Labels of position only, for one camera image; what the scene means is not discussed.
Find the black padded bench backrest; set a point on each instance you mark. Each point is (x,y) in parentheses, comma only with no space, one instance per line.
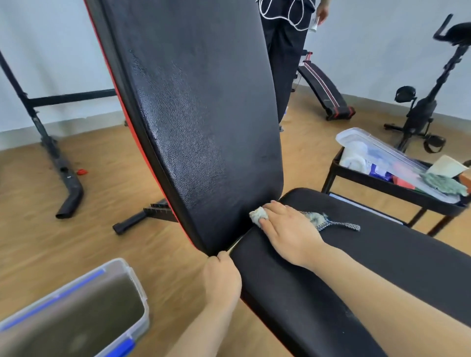
(198,110)

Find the person's left fingers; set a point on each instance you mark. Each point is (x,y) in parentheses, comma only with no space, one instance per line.
(219,256)

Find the person's right hand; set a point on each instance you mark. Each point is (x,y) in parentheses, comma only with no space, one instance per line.
(292,235)

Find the red packet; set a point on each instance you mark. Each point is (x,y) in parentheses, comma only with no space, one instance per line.
(403,182)

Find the orange sponge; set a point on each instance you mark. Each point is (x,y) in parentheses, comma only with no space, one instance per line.
(466,182)

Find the black exercise bike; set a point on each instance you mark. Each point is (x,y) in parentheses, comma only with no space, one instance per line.
(419,110)

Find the person's left forearm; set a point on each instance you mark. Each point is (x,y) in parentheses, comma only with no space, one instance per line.
(200,331)

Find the black metal rack frame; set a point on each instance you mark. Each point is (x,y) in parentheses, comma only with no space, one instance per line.
(70,191)

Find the small white held item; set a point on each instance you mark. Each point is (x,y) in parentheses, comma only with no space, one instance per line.
(313,25)

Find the black bench frame foot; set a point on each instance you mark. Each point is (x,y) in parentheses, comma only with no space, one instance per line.
(128,222)

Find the white roll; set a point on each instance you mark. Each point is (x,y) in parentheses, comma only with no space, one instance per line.
(353,156)

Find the person's left hand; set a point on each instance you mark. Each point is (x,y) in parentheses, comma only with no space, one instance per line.
(220,281)

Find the grey cleaning cloth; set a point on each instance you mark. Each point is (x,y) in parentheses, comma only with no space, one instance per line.
(258,215)

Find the black padded bench seat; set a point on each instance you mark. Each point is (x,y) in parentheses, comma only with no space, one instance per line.
(386,235)

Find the person's right forearm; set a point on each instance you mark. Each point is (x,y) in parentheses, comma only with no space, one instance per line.
(386,305)

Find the black metal cart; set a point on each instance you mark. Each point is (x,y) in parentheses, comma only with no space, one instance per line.
(404,193)

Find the clear plastic container lid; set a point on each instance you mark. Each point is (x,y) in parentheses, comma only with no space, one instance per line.
(386,150)

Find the black red sit-up bench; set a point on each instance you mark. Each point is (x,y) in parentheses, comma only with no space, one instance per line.
(325,90)

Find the person's right fingers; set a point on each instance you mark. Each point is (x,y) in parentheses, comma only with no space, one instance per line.
(276,213)

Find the beige paper cup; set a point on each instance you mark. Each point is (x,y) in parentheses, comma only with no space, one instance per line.
(447,165)

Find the green cloth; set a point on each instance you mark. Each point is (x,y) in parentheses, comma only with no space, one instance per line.
(443,185)

